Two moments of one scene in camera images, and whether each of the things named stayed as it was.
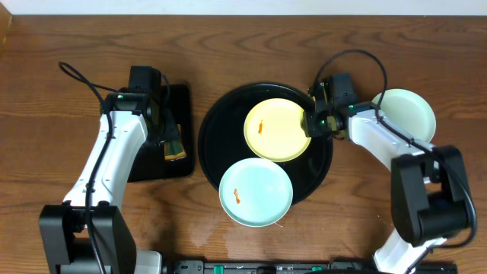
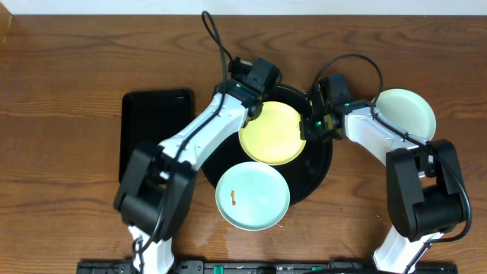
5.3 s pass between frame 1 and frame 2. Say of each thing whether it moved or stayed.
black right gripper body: stayed
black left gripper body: moved
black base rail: stayed
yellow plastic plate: moved
